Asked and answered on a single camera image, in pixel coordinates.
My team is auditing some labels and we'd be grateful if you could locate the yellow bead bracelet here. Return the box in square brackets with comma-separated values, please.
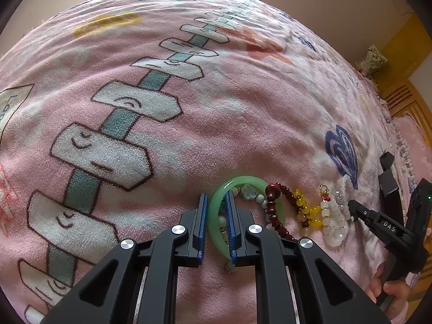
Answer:
[293, 188, 325, 238]

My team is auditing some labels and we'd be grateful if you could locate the white bead bracelet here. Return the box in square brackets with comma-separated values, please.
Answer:
[318, 174, 354, 247]

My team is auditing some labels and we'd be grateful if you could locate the dark red bead bracelet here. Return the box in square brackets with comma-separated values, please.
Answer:
[264, 182, 310, 243]

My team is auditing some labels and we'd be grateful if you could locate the grey pale bead bracelet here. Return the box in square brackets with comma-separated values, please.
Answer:
[217, 184, 271, 273]

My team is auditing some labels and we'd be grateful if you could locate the green jade bangle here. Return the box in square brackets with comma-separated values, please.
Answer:
[207, 175, 288, 271]

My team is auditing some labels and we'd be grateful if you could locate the black cardboard jewelry box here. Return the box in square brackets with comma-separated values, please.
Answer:
[379, 151, 404, 225]

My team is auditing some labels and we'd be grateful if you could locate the person's right hand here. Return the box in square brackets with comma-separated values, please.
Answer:
[366, 262, 431, 323]

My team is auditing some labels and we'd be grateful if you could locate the pink patterned bed blanket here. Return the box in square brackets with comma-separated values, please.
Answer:
[0, 0, 432, 324]

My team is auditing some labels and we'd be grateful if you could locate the wrapped flower bouquet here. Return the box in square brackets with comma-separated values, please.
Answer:
[355, 45, 388, 77]

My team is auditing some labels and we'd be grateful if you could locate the wooden bed headboard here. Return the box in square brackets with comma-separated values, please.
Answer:
[373, 13, 431, 135]

